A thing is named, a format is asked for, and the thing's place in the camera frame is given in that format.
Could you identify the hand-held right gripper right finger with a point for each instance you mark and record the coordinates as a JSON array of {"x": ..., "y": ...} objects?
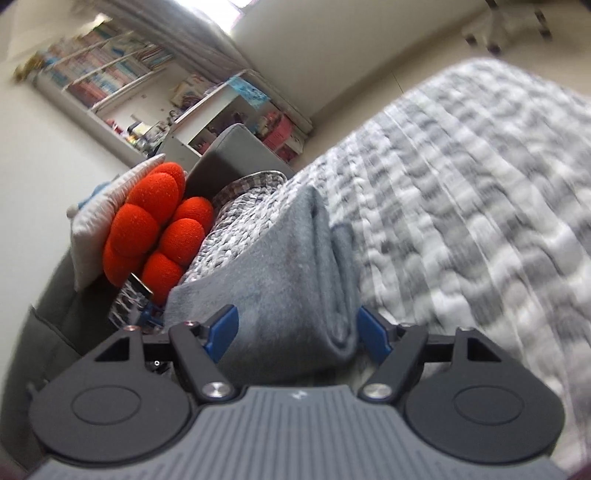
[{"x": 374, "y": 332}]

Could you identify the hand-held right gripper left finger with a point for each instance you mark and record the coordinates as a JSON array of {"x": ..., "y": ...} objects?
[{"x": 224, "y": 325}]

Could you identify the grey knit sweater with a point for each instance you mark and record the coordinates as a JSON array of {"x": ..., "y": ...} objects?
[{"x": 277, "y": 277}]

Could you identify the blue phone stand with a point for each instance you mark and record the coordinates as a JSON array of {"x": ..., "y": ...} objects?
[{"x": 152, "y": 318}]

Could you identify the smartphone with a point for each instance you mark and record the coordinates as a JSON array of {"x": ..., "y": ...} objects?
[{"x": 129, "y": 300}]

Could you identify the red knotted cushion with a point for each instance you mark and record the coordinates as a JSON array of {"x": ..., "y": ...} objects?
[{"x": 138, "y": 226}]

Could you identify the white pillow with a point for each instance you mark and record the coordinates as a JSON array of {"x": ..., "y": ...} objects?
[{"x": 90, "y": 240}]

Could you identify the grey white quilted blanket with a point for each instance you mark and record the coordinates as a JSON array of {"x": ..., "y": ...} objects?
[{"x": 461, "y": 184}]

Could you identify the grey sofa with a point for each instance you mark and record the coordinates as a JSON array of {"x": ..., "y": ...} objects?
[{"x": 235, "y": 152}]

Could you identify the blue plush toy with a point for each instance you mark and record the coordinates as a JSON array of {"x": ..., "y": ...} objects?
[{"x": 94, "y": 191}]

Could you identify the white printed box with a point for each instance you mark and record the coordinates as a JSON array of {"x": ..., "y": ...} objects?
[{"x": 293, "y": 150}]

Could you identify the pink plastic basket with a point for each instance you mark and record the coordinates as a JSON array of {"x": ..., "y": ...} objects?
[{"x": 277, "y": 134}]

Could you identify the blue printed plastic bag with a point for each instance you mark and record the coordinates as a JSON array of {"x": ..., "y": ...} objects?
[{"x": 249, "y": 90}]

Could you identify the white bookshelf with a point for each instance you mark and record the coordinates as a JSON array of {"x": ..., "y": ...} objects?
[{"x": 152, "y": 92}]

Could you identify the row of books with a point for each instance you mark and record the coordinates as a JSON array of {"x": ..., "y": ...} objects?
[{"x": 106, "y": 74}]

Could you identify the white office chair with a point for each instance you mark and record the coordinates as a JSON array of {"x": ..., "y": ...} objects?
[{"x": 494, "y": 23}]

